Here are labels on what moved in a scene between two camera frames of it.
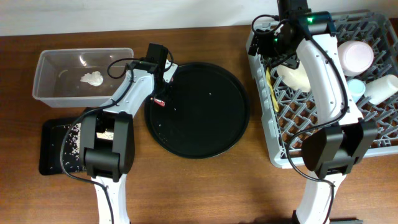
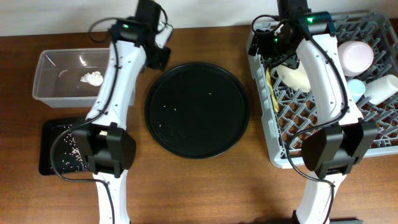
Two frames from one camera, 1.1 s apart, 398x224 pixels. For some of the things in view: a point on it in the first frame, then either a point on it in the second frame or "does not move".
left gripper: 170,93 → 163,60
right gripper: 291,60 does not move
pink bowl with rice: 356,57 does not move
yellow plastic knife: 268,79 does not move
